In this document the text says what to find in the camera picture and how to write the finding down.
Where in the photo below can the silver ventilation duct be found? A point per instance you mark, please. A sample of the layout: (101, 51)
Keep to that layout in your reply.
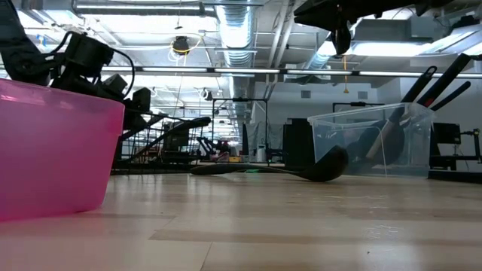
(236, 34)
(320, 60)

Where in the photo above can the long linear ceiling light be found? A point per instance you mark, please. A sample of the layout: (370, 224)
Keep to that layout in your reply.
(173, 69)

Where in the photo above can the clear plastic bin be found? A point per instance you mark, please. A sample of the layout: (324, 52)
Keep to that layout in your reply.
(331, 135)

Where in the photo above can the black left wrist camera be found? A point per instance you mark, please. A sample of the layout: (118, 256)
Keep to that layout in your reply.
(88, 54)

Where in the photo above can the white tumbler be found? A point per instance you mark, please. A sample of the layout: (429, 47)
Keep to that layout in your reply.
(261, 152)

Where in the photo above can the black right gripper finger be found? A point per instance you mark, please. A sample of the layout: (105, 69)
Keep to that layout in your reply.
(322, 22)
(320, 8)

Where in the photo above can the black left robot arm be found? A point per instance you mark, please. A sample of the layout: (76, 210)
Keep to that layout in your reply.
(19, 56)

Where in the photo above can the black background station frame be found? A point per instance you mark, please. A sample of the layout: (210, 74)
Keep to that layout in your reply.
(241, 99)

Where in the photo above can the large black ladle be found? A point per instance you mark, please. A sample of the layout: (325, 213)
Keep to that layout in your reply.
(327, 165)

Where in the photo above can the black cabinet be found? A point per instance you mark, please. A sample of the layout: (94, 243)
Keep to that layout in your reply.
(297, 143)

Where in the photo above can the pink plastic bin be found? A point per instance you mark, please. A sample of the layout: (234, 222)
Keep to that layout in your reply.
(56, 158)

